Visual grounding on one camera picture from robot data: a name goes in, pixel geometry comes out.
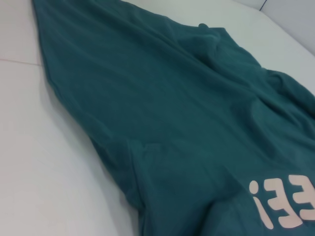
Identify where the teal t-shirt with FREE print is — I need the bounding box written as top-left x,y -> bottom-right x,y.
31,0 -> 315,236

